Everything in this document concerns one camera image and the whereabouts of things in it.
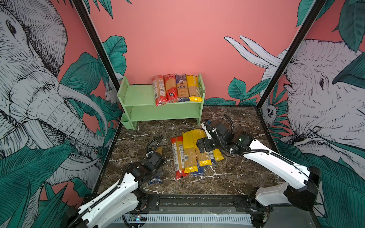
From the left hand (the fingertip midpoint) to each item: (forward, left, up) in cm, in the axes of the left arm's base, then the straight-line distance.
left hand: (158, 166), depth 80 cm
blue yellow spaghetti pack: (-9, -1, +4) cm, 9 cm away
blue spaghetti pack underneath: (-3, -24, -4) cm, 25 cm away
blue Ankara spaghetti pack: (+43, -15, +23) cm, 51 cm away
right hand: (+6, -24, +17) cm, 30 cm away
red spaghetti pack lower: (+16, -11, -4) cm, 19 cm away
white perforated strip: (-25, -31, -6) cm, 41 cm away
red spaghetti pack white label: (+45, 0, +24) cm, 51 cm away
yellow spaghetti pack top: (+34, -22, +24) cm, 47 cm away
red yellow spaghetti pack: (+39, -8, +24) cm, 47 cm away
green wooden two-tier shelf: (+29, +11, +21) cm, 38 cm away
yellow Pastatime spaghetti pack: (+4, -27, 0) cm, 27 cm away
